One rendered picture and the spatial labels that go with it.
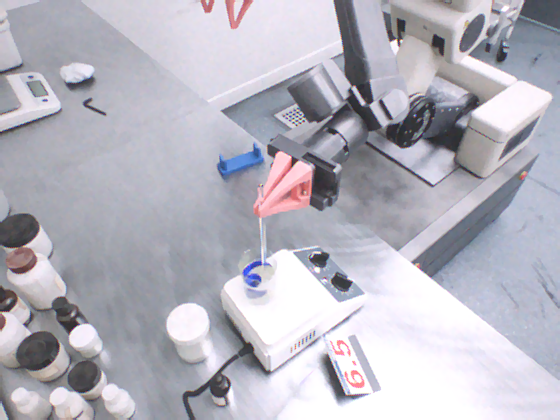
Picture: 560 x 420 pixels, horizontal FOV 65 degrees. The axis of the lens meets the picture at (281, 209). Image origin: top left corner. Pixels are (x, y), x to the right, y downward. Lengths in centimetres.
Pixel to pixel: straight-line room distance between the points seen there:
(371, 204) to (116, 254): 84
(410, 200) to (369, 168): 19
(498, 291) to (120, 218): 137
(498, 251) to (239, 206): 128
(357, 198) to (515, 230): 82
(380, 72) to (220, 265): 42
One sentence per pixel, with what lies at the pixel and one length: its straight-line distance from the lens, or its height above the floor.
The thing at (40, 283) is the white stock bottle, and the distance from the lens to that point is 78.
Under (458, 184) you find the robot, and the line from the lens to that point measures 157.
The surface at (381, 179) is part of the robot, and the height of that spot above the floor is 36.
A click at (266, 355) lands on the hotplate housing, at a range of 64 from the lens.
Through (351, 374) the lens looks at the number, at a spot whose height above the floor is 77.
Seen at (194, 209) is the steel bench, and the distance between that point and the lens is 88.
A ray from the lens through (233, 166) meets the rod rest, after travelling 94.
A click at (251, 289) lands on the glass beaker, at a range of 61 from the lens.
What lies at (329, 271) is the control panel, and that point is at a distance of 73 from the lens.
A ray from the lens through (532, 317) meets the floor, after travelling 181.
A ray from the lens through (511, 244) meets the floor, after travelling 197.
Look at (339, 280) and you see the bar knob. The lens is 70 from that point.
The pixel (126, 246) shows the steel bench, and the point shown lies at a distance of 86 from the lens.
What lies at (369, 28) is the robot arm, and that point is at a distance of 66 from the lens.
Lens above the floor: 140
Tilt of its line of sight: 49 degrees down
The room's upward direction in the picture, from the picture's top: straight up
